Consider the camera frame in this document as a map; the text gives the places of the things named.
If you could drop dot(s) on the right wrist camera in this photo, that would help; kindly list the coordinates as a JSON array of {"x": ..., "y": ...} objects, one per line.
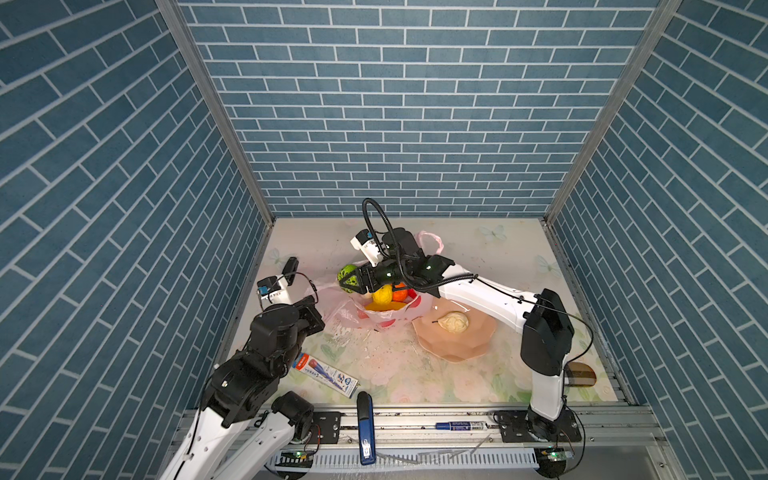
[{"x": 365, "y": 243}]

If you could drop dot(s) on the orange fake tangerine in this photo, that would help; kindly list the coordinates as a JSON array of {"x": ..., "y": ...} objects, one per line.
[{"x": 400, "y": 295}]

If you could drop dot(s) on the blue marker pen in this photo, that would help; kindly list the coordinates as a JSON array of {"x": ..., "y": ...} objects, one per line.
[{"x": 461, "y": 426}]

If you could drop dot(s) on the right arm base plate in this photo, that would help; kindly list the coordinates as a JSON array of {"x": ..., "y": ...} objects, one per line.
[{"x": 522, "y": 426}]

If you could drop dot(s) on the pink plastic bag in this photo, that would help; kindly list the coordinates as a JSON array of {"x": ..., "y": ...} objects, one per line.
[{"x": 343, "y": 302}]

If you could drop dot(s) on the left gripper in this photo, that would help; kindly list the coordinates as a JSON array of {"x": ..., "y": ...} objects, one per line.
[{"x": 307, "y": 309}]

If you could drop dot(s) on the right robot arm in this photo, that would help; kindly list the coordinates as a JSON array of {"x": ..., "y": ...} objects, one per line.
[{"x": 545, "y": 327}]

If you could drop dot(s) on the black stapler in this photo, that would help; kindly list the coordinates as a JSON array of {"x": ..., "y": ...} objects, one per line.
[{"x": 290, "y": 270}]

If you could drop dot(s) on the green fake fruit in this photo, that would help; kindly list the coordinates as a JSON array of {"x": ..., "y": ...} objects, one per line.
[{"x": 347, "y": 279}]

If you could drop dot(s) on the aluminium front rail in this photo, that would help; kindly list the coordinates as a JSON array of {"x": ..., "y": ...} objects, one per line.
[{"x": 611, "y": 424}]

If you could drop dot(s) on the toothpaste box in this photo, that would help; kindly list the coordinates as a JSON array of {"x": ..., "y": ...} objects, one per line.
[{"x": 327, "y": 375}]

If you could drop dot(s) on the cream fake pear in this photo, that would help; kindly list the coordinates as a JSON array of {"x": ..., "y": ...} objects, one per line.
[{"x": 453, "y": 322}]

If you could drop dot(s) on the yellow fake banana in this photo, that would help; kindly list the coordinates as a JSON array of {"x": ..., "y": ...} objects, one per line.
[{"x": 385, "y": 307}]

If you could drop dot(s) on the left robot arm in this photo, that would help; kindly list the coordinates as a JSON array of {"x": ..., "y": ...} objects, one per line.
[{"x": 239, "y": 424}]

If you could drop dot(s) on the yellow fake lemon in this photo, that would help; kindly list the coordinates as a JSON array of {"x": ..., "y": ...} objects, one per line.
[{"x": 383, "y": 296}]

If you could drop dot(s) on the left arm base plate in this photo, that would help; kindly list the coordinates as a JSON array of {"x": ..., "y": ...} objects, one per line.
[{"x": 324, "y": 429}]

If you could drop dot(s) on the plaid glasses case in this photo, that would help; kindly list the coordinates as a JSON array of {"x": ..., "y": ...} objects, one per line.
[{"x": 579, "y": 375}]

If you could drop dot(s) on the blue stapler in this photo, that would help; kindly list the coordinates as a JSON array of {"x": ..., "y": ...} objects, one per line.
[{"x": 366, "y": 429}]

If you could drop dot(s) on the peach scalloped bowl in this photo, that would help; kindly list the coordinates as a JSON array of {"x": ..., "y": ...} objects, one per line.
[{"x": 455, "y": 348}]

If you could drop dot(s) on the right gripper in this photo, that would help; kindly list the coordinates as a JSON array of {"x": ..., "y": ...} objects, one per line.
[{"x": 363, "y": 278}]

